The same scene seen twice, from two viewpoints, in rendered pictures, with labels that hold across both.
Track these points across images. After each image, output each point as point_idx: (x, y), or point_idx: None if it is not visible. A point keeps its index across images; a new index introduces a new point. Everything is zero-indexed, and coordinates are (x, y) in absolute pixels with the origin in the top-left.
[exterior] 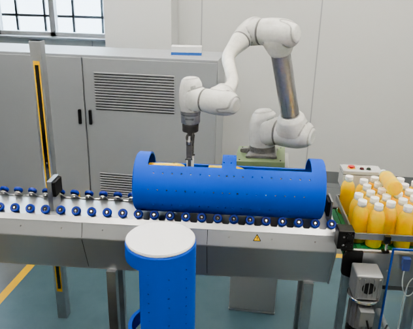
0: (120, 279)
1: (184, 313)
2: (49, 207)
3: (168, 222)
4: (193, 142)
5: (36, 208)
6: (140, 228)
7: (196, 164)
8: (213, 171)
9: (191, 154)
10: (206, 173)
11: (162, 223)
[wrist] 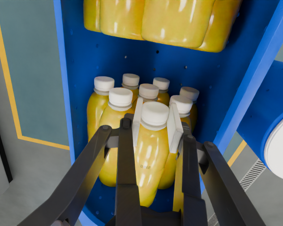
0: None
1: None
2: None
3: (280, 129)
4: (206, 224)
5: None
6: None
7: (64, 78)
8: None
9: (229, 169)
10: (271, 62)
11: (280, 139)
